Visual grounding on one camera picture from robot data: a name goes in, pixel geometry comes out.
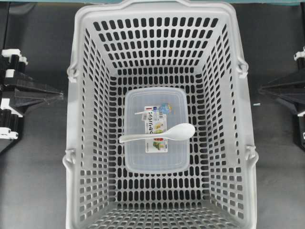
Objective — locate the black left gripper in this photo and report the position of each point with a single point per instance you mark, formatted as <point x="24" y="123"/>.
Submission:
<point x="15" y="103"/>

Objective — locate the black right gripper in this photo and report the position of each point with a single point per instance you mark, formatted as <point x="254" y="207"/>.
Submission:
<point x="290" y="92"/>

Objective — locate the clear plastic food container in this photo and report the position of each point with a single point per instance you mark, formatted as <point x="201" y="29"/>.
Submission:
<point x="154" y="110"/>

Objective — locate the grey plastic shopping basket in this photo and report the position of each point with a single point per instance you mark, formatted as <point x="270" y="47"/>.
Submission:
<point x="189" y="45"/>

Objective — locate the white chinese soup spoon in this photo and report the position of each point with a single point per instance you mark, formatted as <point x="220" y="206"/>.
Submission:
<point x="179" y="132"/>

